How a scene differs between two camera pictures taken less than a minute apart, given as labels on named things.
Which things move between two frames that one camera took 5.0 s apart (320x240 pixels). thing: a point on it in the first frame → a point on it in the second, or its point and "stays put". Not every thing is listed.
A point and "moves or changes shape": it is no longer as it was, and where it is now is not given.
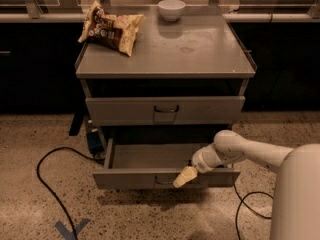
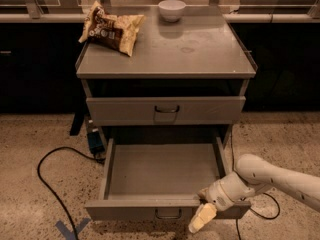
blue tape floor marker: x=68 y=234 stays put
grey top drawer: x=164 y=110 stays put
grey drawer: x=130 y=166 moves or changes shape
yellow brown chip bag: x=110 y=31 stays put
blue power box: x=94 y=141 stays put
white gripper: x=201 y=162 → x=220 y=194
